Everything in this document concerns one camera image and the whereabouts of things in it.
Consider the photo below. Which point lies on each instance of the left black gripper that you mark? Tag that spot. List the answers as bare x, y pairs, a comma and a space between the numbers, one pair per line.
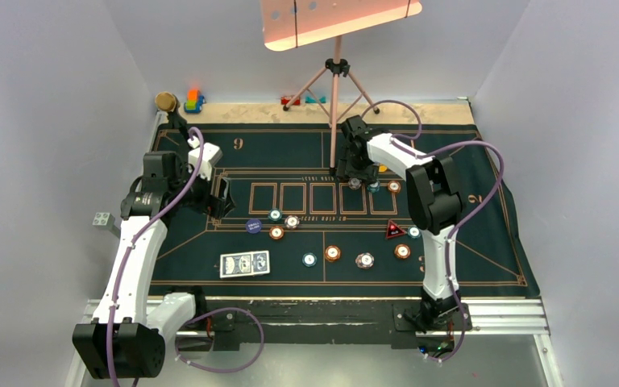
211, 205

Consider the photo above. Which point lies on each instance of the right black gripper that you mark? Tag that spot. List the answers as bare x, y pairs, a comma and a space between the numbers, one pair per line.
370, 173

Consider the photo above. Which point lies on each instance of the blue small blind button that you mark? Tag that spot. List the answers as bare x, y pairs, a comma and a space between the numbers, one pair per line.
253, 226

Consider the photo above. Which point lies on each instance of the blue playing card deck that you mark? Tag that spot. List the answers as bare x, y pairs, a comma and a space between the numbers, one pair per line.
244, 264

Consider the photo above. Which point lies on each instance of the red triangular dealer button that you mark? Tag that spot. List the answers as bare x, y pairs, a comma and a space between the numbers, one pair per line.
393, 230

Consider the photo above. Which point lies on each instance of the orange poker chip stack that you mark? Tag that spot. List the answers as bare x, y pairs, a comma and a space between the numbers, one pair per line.
332, 253

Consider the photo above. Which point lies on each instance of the pink poker chip stack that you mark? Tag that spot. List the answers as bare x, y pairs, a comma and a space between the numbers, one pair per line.
365, 261

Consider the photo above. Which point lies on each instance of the green poker chip stack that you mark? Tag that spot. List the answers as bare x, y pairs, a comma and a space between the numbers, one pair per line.
309, 259

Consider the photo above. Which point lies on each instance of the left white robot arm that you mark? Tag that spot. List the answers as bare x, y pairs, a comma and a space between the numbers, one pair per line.
124, 340

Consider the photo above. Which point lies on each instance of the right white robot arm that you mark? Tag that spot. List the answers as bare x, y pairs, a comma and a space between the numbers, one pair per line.
435, 205

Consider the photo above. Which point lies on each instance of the teal toy block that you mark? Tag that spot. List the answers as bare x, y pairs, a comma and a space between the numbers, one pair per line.
312, 100

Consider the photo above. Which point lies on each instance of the dark green poker mat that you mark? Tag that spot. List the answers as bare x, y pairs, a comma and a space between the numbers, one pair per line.
285, 167

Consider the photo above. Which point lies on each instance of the red toy block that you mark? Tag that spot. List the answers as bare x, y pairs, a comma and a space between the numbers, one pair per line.
286, 99

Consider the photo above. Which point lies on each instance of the colourful toy block stack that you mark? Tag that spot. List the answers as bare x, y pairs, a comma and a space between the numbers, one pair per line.
194, 101

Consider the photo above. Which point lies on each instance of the gold round knob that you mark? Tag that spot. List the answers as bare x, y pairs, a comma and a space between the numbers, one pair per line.
166, 102

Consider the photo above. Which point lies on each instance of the grey lego block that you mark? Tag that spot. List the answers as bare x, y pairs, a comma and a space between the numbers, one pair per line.
106, 221

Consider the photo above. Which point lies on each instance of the pink music stand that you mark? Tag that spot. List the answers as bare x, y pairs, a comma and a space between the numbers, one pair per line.
293, 24

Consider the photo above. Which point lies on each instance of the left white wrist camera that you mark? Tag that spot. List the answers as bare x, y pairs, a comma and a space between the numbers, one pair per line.
203, 157

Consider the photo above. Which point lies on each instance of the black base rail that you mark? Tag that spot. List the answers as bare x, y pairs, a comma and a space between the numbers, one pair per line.
359, 321

